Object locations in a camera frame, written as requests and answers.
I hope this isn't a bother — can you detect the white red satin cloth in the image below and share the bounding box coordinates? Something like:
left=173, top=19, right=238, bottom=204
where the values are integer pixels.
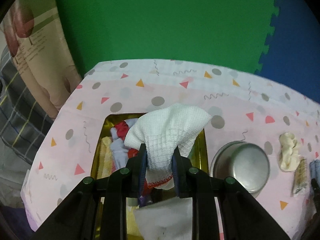
left=110, top=118, right=138, bottom=170

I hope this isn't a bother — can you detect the white knitted glove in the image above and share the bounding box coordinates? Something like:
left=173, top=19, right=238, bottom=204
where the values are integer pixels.
left=124, top=103, right=212, bottom=190

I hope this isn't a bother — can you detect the cream cloth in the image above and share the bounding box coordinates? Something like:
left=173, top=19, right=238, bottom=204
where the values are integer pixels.
left=279, top=132, right=300, bottom=172

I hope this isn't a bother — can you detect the striped dotted plush towel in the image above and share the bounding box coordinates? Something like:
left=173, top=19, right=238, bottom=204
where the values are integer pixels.
left=97, top=137, right=115, bottom=179

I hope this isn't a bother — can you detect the bag of cotton swabs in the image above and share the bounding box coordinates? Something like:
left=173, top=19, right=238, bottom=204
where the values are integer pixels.
left=292, top=158, right=308, bottom=197

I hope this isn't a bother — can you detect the blue rolled towel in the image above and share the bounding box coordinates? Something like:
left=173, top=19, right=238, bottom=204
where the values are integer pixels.
left=309, top=159, right=320, bottom=185

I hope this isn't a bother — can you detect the steel bowl upside down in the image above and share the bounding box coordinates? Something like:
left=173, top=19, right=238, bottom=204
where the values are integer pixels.
left=209, top=141, right=270, bottom=197

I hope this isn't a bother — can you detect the pink patterned tablecloth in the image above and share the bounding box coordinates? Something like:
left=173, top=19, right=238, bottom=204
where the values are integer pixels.
left=21, top=60, right=319, bottom=239

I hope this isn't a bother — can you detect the plaid blanket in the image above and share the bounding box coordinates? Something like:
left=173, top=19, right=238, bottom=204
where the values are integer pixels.
left=1, top=47, right=53, bottom=164

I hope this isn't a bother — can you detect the blue foam mat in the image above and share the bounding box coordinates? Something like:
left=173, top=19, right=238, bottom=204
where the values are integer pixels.
left=255, top=0, right=319, bottom=102

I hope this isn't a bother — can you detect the green foam mat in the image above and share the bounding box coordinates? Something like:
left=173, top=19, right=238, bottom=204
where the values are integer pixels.
left=56, top=0, right=279, bottom=74

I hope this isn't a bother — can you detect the beige printed curtain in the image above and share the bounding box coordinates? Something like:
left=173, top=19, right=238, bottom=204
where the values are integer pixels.
left=3, top=0, right=82, bottom=119

